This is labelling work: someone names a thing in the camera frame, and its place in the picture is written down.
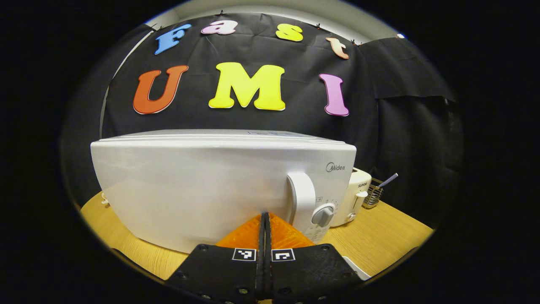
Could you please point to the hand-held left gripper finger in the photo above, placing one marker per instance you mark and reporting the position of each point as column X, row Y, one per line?
column 268, row 278
column 260, row 278

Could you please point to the white microwave oven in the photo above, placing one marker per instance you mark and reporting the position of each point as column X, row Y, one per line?
column 190, row 185

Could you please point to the white rectangular tray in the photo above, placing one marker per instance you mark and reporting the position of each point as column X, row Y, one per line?
column 356, row 268

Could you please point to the cream toaster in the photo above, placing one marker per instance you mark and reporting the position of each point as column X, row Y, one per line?
column 358, row 185

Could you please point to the small white divided dish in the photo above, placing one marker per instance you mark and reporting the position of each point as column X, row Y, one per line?
column 104, row 198

